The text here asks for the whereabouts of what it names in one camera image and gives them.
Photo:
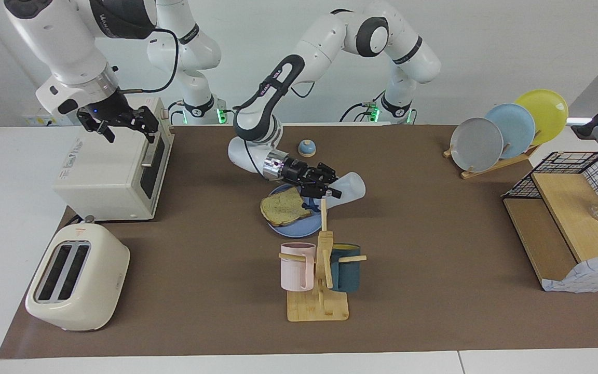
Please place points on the pink mug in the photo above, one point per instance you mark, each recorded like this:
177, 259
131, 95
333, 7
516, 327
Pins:
294, 272

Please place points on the yellow plate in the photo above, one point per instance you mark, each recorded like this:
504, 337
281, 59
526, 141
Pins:
545, 111

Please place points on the squeeze bottle with blue cap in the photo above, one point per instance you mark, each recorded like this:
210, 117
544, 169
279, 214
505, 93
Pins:
351, 187

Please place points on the brown table mat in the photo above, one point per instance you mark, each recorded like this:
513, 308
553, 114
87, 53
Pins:
434, 259

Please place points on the white toaster oven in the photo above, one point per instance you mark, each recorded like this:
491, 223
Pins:
102, 171

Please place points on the light blue plate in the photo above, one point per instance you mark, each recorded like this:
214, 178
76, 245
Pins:
517, 127

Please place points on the wooden plate rack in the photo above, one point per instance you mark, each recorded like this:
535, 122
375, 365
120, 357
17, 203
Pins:
467, 174

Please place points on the grey plate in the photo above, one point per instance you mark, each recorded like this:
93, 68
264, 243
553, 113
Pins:
475, 145

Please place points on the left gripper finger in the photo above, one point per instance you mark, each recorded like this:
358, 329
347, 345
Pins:
325, 172
325, 190

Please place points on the slice of toast bread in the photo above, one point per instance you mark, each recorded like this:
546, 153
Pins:
281, 208

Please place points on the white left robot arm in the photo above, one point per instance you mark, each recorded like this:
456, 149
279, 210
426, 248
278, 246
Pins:
325, 36

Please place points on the wooden shelf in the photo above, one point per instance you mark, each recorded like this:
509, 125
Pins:
563, 218

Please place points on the wooden mug tree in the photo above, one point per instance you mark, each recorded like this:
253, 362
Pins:
317, 309

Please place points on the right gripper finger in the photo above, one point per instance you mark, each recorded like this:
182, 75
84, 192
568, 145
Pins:
99, 129
146, 119

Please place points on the dark teal mug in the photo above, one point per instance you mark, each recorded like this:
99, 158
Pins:
348, 275

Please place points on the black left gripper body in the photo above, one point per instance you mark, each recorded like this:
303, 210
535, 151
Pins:
295, 173

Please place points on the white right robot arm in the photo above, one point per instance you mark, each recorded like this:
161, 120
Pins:
60, 36

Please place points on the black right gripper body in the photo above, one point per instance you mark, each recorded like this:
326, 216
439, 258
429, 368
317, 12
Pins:
107, 111

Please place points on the cream two-slot toaster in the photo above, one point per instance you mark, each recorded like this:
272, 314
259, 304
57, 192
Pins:
102, 280

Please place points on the white wall socket box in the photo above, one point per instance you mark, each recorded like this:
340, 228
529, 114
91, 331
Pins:
39, 117

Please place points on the white patterned cloth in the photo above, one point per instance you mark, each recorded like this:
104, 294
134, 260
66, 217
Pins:
589, 275

